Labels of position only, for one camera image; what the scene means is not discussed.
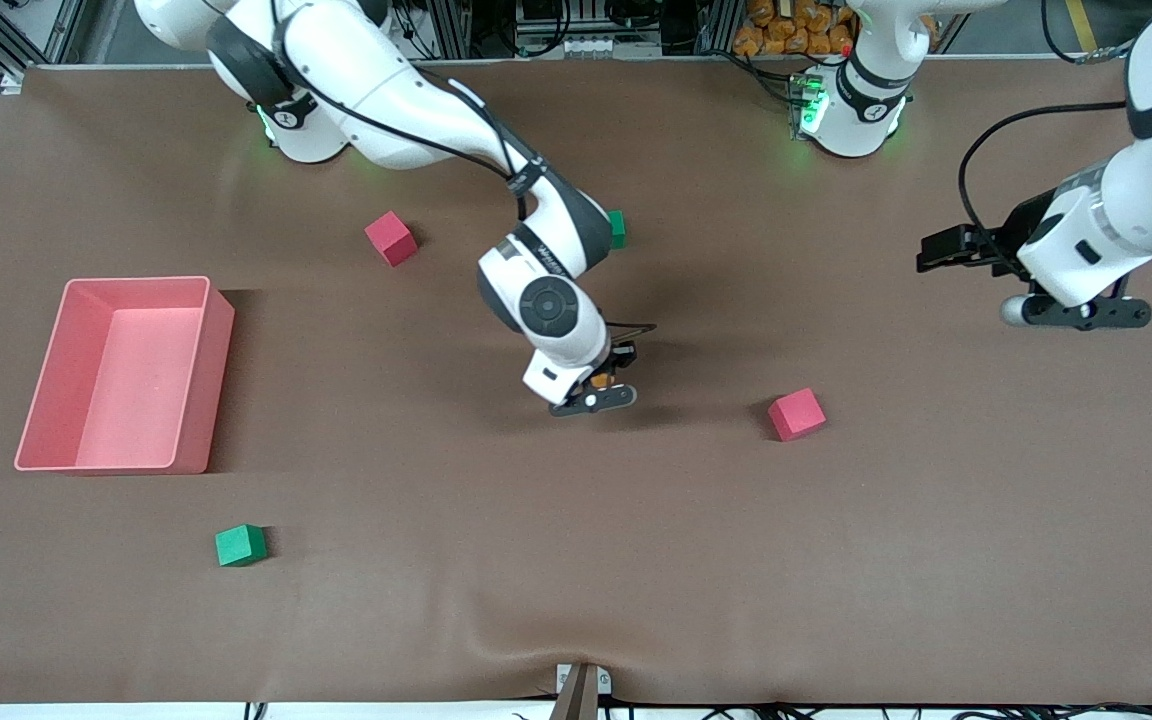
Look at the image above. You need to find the red foam cube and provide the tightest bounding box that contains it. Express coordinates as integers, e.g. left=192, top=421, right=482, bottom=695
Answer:
left=364, top=210, right=419, bottom=268
left=767, top=387, right=828, bottom=443

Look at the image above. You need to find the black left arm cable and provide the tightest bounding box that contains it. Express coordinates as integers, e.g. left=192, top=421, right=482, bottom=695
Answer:
left=957, top=0, right=1132, bottom=279

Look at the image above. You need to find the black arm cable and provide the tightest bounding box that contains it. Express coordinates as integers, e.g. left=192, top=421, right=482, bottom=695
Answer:
left=957, top=0, right=1132, bottom=279
left=271, top=0, right=659, bottom=347

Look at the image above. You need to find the brown table mat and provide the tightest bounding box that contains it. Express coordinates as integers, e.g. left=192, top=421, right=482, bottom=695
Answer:
left=0, top=55, right=1152, bottom=707

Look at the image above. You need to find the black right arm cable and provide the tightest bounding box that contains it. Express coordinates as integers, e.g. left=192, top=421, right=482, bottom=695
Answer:
left=271, top=0, right=659, bottom=347

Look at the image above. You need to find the metal table clamp bracket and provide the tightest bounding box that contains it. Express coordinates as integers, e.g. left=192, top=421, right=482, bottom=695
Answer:
left=554, top=662, right=614, bottom=720

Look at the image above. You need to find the aluminium frame profile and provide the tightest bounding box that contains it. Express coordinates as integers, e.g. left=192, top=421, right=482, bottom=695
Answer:
left=0, top=0, right=87, bottom=83

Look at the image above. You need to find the pink plastic bin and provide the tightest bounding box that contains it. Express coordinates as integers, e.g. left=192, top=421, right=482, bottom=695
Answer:
left=14, top=275, right=236, bottom=475

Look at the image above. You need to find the pile of orange items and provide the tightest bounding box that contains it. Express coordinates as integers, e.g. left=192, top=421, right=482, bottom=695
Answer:
left=733, top=0, right=855, bottom=57

